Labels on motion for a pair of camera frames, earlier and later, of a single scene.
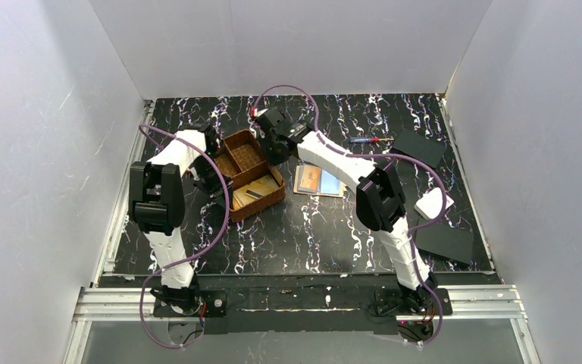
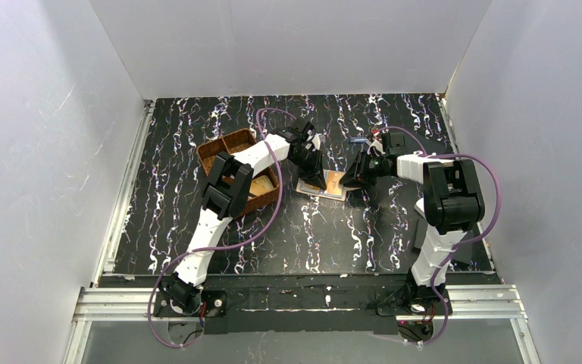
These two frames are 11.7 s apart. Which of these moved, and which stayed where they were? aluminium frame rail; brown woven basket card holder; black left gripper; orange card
Moved: orange card; black left gripper
Stayed: brown woven basket card holder; aluminium frame rail
